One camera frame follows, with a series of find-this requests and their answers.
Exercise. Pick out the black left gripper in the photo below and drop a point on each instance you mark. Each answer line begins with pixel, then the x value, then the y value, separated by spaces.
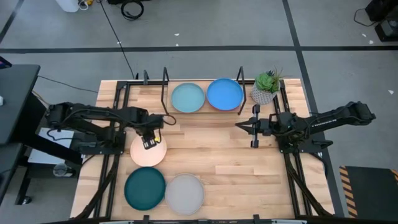
pixel 152 127

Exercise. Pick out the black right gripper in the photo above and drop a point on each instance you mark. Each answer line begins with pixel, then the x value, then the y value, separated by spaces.
pixel 264 127

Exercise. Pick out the peach plate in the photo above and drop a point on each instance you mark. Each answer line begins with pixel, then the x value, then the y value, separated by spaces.
pixel 146 157

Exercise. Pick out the blue plate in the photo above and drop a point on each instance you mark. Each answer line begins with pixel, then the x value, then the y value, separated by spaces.
pixel 224 94

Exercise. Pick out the dark teal plate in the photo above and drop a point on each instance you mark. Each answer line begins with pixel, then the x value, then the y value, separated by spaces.
pixel 144 188

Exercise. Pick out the light teal plate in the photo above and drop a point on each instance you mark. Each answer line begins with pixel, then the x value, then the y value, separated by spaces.
pixel 187 97

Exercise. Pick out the pale grey plate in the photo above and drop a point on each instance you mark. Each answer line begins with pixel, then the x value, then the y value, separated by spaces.
pixel 184 194

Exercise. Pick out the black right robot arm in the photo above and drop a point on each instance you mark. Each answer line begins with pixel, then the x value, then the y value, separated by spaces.
pixel 335 118

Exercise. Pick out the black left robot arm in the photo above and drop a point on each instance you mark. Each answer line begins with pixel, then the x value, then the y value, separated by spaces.
pixel 93 113

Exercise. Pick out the wooden shelf with black brackets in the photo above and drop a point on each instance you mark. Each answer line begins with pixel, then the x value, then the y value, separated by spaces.
pixel 169 109

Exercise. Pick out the white patterned plant pot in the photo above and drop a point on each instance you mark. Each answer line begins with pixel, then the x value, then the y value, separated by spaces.
pixel 261 97

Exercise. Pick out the green succulent plant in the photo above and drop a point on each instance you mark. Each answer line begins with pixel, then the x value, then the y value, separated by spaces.
pixel 265 81

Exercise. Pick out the clear glass cup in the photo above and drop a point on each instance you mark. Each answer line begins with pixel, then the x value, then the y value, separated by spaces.
pixel 61 170

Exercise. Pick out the white paper sheet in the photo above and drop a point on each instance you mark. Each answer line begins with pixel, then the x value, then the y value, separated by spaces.
pixel 40 155

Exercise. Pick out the black desk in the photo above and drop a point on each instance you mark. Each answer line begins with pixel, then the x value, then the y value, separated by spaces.
pixel 15 99

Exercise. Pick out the black mat with yellow stripes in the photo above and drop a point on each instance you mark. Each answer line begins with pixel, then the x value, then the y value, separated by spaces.
pixel 373 193

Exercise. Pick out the white container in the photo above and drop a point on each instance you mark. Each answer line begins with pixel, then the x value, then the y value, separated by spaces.
pixel 66 4

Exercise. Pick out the black equipment case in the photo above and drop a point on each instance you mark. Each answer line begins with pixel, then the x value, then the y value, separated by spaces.
pixel 385 28

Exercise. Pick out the black aluminium rig frame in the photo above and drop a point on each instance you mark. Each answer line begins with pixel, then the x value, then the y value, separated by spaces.
pixel 152 82

